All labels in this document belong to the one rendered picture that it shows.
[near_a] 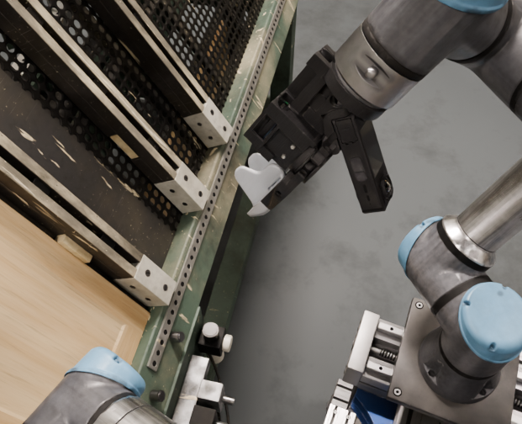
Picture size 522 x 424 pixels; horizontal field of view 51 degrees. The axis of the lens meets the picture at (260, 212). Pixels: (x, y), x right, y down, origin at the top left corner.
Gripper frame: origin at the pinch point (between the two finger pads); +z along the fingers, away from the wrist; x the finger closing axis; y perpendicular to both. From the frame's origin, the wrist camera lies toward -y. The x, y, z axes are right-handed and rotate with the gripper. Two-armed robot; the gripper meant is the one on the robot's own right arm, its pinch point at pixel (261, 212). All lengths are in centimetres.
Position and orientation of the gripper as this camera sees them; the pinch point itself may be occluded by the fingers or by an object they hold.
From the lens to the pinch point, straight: 64.9
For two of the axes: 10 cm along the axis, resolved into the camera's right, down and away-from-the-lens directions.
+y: -7.2, -6.9, -0.4
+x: -4.1, 4.8, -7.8
